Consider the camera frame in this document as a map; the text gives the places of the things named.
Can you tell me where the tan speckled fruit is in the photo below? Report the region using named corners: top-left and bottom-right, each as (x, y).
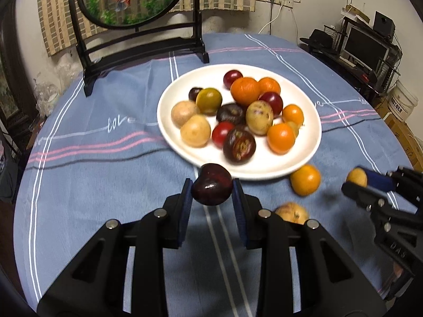
top-left (245, 100), bottom-right (274, 136)

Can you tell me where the large dark wrinkled passion fruit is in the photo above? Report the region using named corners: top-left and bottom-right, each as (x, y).
top-left (216, 103), bottom-right (247, 125)

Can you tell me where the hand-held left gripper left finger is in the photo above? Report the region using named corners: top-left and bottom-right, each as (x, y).
top-left (36, 178), bottom-right (194, 317)

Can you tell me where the black hat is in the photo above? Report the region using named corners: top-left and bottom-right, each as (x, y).
top-left (300, 29), bottom-right (334, 47)

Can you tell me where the pale fruit with red marks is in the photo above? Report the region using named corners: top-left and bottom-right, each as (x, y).
top-left (275, 202), bottom-right (310, 226)

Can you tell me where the small dark purple plum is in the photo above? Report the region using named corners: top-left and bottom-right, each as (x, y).
top-left (191, 163), bottom-right (234, 207)

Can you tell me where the brown tan oval fruit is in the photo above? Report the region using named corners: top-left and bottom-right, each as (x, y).
top-left (171, 101), bottom-right (200, 129)

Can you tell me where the olive green round fruit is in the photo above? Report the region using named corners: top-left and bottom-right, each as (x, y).
top-left (196, 88), bottom-right (223, 116)

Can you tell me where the person's right hand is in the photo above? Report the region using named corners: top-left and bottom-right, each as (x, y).
top-left (393, 262), bottom-right (412, 283)

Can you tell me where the small oval orange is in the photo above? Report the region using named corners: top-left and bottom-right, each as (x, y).
top-left (282, 104), bottom-right (305, 127)

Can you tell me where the black speaker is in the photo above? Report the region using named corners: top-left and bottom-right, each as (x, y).
top-left (373, 11), bottom-right (396, 40)

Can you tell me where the dark framed picture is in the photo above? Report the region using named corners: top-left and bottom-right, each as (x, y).
top-left (0, 53), bottom-right (37, 129)

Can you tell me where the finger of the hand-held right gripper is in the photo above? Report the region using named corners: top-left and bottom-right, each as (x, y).
top-left (341, 181), bottom-right (389, 210)
top-left (362, 168), bottom-right (423, 208)

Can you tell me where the red tomato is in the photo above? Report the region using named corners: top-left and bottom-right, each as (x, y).
top-left (212, 122), bottom-right (236, 148)

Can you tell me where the white plastic bucket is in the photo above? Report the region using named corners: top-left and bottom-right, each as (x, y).
top-left (387, 79), bottom-right (419, 123)

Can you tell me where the cardboard box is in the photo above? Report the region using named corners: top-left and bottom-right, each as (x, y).
top-left (375, 101), bottom-right (423, 169)

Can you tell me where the pale yellow round fruit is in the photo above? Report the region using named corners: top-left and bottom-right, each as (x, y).
top-left (180, 114), bottom-right (212, 148)

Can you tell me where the round orange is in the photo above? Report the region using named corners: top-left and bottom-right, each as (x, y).
top-left (290, 164), bottom-right (322, 196)
top-left (267, 123), bottom-right (296, 155)

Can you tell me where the white oval plate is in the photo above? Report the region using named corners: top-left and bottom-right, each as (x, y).
top-left (157, 63), bottom-right (323, 181)

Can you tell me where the computer monitor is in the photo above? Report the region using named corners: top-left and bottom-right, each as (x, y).
top-left (340, 26), bottom-right (392, 71)

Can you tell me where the blue plaid tablecloth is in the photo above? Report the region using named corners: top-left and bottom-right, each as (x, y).
top-left (13, 32), bottom-right (415, 317)

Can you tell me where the round goldfish screen black stand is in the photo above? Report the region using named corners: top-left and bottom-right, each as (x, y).
top-left (66, 0), bottom-right (210, 97)

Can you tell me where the black metal desk rack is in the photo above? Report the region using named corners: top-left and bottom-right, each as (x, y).
top-left (301, 16), bottom-right (404, 104)

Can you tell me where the clear plastic wrap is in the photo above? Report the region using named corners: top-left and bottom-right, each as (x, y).
top-left (33, 49), bottom-right (86, 116)

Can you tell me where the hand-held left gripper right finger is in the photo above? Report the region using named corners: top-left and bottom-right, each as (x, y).
top-left (231, 178), bottom-right (387, 317)

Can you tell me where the beige checked wall curtain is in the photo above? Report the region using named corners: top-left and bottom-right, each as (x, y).
top-left (36, 0), bottom-right (258, 57)

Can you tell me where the large orange mandarin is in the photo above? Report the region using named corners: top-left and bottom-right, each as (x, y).
top-left (230, 77), bottom-right (261, 107)

